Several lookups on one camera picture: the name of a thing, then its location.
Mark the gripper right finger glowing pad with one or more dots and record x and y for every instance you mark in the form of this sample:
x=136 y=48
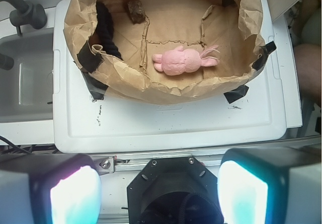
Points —
x=270 y=185

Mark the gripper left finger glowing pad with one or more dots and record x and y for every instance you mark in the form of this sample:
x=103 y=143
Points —
x=49 y=188

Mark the pink plush bunny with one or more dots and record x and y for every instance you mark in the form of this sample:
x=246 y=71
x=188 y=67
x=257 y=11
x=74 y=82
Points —
x=179 y=60

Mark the white plastic bin lid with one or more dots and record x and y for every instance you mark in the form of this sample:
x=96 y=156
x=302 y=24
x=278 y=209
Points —
x=112 y=125

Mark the grey toy sink basin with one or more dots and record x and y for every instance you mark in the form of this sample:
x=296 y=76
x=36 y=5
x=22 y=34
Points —
x=27 y=88

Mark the black tape piece lower right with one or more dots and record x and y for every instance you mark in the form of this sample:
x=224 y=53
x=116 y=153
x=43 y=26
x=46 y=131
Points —
x=236 y=94

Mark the black tape piece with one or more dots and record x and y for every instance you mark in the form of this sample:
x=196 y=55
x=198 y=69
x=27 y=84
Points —
x=236 y=94
x=259 y=64
x=95 y=87
x=89 y=61

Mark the black tape piece lower left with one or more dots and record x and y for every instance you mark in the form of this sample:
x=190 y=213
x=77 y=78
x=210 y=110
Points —
x=95 y=87

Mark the grey toy faucet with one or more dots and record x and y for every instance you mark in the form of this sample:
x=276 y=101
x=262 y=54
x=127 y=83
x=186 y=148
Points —
x=26 y=13

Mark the dark brown rough block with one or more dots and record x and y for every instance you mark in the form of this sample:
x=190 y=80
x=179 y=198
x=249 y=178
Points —
x=136 y=11

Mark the brown paper bag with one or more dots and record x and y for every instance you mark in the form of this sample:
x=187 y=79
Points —
x=126 y=48

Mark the aluminium frame rail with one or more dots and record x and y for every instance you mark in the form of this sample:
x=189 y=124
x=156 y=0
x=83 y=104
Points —
x=209 y=156

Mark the black octagonal mount plate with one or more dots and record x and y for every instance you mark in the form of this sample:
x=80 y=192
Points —
x=174 y=190

